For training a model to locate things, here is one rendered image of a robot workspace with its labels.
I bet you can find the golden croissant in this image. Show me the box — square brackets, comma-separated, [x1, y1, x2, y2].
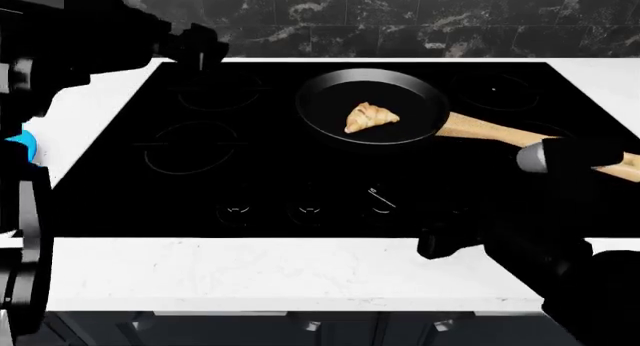
[343, 101, 402, 134]

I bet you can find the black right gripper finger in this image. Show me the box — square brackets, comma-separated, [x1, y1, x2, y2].
[456, 206, 484, 231]
[424, 207, 449, 231]

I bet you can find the dark lower cabinet front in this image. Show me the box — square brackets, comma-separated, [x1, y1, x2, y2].
[17, 310, 596, 346]

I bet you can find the black stove knob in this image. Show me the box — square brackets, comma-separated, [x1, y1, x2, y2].
[360, 186, 404, 223]
[287, 199, 329, 227]
[214, 199, 254, 227]

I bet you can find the black pan with wooden handle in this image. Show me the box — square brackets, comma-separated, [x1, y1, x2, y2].
[294, 67, 640, 184]

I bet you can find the black glass cooktop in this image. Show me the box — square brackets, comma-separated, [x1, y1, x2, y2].
[49, 60, 640, 239]

